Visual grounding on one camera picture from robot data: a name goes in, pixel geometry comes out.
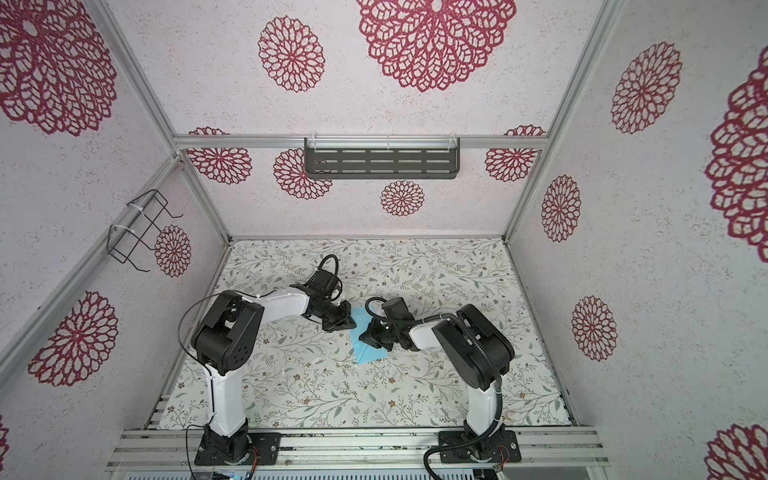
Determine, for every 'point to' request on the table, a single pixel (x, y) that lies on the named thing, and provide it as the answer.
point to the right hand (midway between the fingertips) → (357, 333)
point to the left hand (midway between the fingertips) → (356, 328)
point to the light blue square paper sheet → (365, 351)
